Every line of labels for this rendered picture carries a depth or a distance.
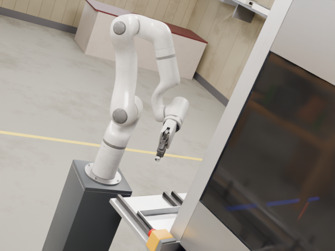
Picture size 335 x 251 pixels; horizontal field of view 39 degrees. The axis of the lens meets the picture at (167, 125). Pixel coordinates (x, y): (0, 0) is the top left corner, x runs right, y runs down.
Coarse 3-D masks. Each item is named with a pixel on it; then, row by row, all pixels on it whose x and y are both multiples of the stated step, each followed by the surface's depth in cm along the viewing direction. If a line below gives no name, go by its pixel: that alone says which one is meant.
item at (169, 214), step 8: (160, 208) 214; (168, 208) 218; (176, 208) 222; (144, 216) 210; (152, 216) 212; (160, 216) 214; (168, 216) 217; (152, 224) 206; (160, 224) 208; (168, 224) 211
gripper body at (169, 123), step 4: (168, 120) 206; (172, 120) 207; (164, 124) 204; (168, 124) 204; (172, 124) 205; (176, 124) 208; (164, 128) 202; (172, 128) 203; (176, 128) 210; (160, 132) 201; (168, 132) 202; (172, 132) 203; (160, 136) 202; (168, 136) 201; (172, 136) 205; (160, 140) 205; (168, 140) 202; (168, 144) 204
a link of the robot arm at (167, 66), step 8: (168, 56) 206; (160, 64) 208; (168, 64) 207; (176, 64) 209; (160, 72) 210; (168, 72) 207; (176, 72) 209; (168, 80) 208; (176, 80) 209; (160, 88) 211; (168, 88) 211; (152, 96) 215; (160, 96) 215; (152, 104) 216; (160, 104) 218; (160, 112) 216; (160, 120) 218
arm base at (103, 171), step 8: (104, 144) 223; (104, 152) 224; (112, 152) 223; (120, 152) 224; (96, 160) 228; (104, 160) 225; (112, 160) 225; (120, 160) 228; (88, 168) 232; (96, 168) 228; (104, 168) 226; (112, 168) 227; (88, 176) 226; (96, 176) 228; (104, 176) 227; (112, 176) 230; (120, 176) 237; (104, 184) 225; (112, 184) 227
